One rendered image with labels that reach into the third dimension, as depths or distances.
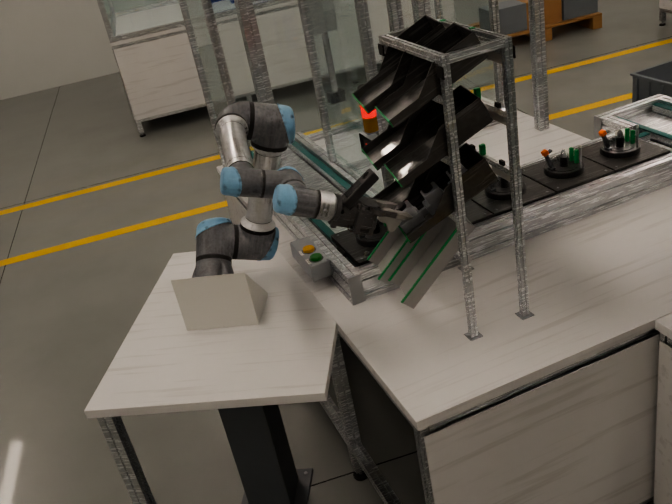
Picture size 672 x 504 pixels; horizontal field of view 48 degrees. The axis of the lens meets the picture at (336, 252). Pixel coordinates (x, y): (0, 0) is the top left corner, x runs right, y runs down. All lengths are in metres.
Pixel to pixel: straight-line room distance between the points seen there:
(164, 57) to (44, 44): 3.34
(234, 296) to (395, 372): 0.58
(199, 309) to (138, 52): 5.06
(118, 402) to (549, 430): 1.21
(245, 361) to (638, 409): 1.15
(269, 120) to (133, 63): 5.04
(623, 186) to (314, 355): 1.25
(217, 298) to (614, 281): 1.20
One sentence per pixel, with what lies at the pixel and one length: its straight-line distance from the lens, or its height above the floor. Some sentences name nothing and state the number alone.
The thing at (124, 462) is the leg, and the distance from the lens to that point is 2.43.
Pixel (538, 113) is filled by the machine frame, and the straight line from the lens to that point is 3.48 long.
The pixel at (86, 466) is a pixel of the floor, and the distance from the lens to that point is 3.53.
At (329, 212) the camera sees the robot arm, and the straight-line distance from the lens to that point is 1.92.
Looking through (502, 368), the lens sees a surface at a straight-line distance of 2.05.
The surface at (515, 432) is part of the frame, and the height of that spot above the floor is 0.68.
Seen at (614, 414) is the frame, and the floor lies 0.59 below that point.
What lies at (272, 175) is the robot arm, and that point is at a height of 1.41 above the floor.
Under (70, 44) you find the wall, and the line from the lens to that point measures 10.37.
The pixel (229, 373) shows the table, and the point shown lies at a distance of 2.23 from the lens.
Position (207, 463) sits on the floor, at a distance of 3.28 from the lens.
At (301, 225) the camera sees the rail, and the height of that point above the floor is 0.96.
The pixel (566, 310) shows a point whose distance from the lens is 2.26.
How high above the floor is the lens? 2.14
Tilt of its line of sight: 28 degrees down
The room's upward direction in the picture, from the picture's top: 11 degrees counter-clockwise
